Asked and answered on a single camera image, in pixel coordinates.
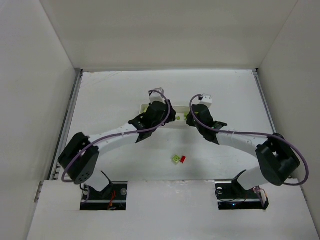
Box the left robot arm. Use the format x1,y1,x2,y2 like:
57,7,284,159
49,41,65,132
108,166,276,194
58,100,176,194

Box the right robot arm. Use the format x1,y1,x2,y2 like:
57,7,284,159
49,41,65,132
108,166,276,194
186,104,300,190

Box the white three-compartment tray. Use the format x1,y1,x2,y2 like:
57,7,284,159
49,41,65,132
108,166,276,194
139,103,190,129

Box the red lego wedge middle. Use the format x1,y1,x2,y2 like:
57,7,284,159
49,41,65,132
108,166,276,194
180,156,186,164

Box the green square lego lower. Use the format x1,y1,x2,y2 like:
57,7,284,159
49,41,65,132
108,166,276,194
171,154,181,165

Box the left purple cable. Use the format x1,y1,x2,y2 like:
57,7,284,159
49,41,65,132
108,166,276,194
61,89,172,184

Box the purple cable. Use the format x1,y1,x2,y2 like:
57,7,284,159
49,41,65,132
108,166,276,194
189,93,310,186
61,89,172,184

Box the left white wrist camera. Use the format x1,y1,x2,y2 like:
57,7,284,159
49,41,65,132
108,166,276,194
148,87,165,104

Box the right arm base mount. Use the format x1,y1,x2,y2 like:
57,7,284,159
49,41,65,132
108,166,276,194
215,171,270,211

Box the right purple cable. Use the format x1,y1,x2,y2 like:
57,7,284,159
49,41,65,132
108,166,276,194
189,93,310,186

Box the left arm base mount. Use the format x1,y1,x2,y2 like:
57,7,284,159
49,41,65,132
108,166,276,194
79,170,128,211

